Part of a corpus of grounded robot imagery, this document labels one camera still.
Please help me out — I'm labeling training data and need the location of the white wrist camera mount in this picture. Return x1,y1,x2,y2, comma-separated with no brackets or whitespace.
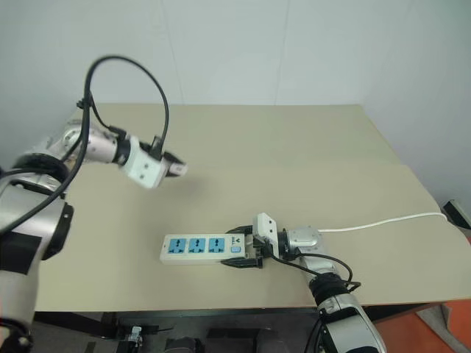
251,212,279,256
122,136,167,190

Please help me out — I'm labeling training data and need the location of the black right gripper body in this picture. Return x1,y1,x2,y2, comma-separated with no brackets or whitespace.
251,236,274,270

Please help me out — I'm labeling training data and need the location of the white power strip cable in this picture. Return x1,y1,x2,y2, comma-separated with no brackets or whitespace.
317,211,449,234

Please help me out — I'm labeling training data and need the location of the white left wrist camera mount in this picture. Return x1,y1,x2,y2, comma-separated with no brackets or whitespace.
122,136,167,190

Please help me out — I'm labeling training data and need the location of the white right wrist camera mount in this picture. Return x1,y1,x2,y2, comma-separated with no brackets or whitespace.
251,212,279,256

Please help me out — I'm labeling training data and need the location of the grey floor cloth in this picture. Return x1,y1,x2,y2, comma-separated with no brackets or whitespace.
414,304,457,341

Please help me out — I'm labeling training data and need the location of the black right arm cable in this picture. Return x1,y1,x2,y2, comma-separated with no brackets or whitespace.
269,252,363,296

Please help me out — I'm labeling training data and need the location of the white power strip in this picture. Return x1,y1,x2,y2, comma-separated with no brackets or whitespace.
159,233,258,265

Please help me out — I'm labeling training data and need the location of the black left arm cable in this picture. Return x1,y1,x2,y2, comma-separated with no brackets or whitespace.
0,54,171,237

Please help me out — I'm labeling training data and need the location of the dark grey box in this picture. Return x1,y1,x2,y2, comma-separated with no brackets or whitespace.
441,199,471,231

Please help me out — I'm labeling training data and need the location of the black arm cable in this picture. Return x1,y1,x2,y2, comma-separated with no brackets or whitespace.
0,54,171,237
269,252,363,296

